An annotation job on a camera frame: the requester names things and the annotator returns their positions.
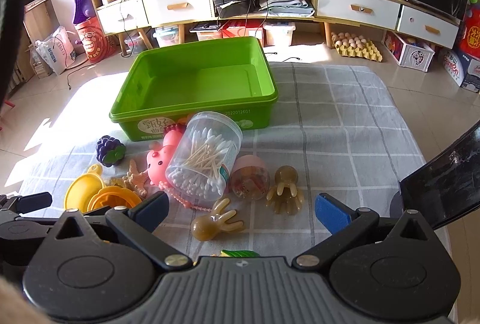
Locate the wooden tv cabinet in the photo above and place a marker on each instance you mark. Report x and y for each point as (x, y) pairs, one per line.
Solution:
(398, 16)

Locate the green plastic storage bin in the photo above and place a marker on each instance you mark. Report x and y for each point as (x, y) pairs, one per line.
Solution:
(171, 84)

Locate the beige starfish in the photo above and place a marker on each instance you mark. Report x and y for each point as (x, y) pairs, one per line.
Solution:
(135, 179)

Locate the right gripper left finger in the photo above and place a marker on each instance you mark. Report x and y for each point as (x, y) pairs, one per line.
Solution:
(141, 219)

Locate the egg carton tray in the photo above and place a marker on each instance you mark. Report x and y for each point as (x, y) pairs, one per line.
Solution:
(353, 46)

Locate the toy corn cob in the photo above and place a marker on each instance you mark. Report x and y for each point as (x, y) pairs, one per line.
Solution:
(236, 253)

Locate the brown rubber claw toy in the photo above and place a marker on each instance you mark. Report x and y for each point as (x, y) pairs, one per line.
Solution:
(285, 194)

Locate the orange toy pumpkin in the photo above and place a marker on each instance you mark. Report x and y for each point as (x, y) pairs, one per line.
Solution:
(114, 196)

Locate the clear cotton swab jar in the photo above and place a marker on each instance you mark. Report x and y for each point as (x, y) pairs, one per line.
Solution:
(200, 169)

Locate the white plastic shopping bag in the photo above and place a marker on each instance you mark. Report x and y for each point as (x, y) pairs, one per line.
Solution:
(57, 50)

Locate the purple toy grapes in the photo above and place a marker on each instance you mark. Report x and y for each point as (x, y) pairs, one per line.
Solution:
(110, 151)

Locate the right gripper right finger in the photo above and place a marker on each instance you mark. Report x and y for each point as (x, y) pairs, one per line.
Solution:
(333, 214)

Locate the pink rubber pig toy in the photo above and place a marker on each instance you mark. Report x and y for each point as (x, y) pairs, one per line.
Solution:
(160, 155)

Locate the grey checked table cloth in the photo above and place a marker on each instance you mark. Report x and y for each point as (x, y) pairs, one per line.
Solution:
(336, 125)

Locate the brown rubber rabbit toy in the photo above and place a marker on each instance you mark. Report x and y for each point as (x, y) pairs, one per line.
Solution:
(218, 220)

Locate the red paper bag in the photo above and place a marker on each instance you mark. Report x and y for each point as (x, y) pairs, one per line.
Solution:
(96, 44)

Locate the yellow toy pot lid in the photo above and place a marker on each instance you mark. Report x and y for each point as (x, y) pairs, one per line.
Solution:
(82, 190)

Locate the clear capsule with pink cap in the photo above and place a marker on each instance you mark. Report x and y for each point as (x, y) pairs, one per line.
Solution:
(250, 178)

